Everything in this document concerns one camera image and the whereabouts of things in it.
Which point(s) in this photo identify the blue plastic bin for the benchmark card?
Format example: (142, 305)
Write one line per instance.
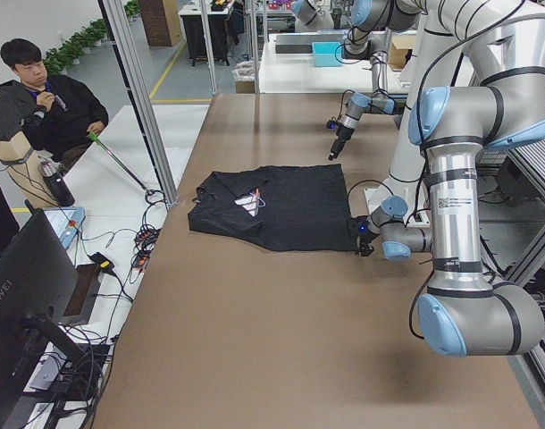
(327, 54)

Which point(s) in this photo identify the black Huawei monitor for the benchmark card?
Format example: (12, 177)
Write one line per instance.
(37, 279)

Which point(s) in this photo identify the grey orange usb hub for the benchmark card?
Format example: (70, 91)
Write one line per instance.
(140, 261)
(146, 236)

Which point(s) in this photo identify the teach pendant blue grey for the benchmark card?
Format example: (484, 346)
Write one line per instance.
(66, 222)

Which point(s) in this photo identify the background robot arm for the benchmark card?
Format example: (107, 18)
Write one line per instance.
(309, 17)

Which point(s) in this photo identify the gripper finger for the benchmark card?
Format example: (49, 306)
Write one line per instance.
(335, 150)

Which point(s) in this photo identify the black power adapter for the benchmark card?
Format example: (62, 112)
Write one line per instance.
(104, 262)

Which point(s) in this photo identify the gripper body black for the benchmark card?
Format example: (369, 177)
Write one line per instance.
(342, 132)
(364, 238)

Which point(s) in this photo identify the aluminium frame post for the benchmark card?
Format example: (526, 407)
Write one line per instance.
(118, 29)

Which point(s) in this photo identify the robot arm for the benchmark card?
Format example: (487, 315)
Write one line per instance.
(482, 85)
(371, 22)

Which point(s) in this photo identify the black t-shirt with logo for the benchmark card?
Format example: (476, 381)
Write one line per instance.
(280, 208)

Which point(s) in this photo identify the black water bottle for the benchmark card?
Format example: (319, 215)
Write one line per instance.
(56, 184)

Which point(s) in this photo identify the cardboard box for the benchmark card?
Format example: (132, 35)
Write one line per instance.
(401, 48)

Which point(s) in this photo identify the seated man in black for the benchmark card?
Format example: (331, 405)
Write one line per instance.
(58, 112)

